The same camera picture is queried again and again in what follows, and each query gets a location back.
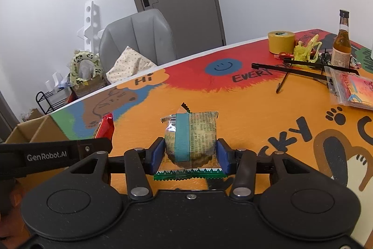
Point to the grey upholstered chair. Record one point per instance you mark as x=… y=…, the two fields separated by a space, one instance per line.
x=146 y=32

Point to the brown cardboard box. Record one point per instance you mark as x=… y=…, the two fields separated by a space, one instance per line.
x=39 y=130

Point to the black wire shelf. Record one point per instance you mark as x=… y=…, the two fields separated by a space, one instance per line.
x=53 y=100

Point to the small cardboard box SF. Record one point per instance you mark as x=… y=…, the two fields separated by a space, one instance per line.
x=87 y=87

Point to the red packet in zip bag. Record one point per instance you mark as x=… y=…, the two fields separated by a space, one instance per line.
x=349 y=89

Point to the yellow tape roll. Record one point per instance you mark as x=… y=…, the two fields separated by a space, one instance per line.
x=281 y=42

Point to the green teal cookie packet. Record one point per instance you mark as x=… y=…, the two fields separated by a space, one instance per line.
x=190 y=146

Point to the dotted cream cushion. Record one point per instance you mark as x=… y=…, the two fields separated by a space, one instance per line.
x=128 y=64

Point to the amber liquor bottle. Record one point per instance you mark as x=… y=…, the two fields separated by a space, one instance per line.
x=342 y=49

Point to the person's left hand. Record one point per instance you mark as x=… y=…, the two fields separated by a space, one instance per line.
x=13 y=229

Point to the red candy bar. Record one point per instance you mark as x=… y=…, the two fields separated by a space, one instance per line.
x=105 y=128

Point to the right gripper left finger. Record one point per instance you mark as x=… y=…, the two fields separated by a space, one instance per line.
x=90 y=196

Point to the white perforated rack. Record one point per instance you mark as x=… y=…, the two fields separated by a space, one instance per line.
x=91 y=32

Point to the colourful cartoon table mat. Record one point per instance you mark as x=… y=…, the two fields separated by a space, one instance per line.
x=261 y=110

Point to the panda print neck pillow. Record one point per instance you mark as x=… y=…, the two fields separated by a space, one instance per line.
x=84 y=66

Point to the black wiper blade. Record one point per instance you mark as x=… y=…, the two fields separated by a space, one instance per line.
x=288 y=70
x=320 y=66

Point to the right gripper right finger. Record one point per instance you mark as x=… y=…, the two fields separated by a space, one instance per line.
x=292 y=197

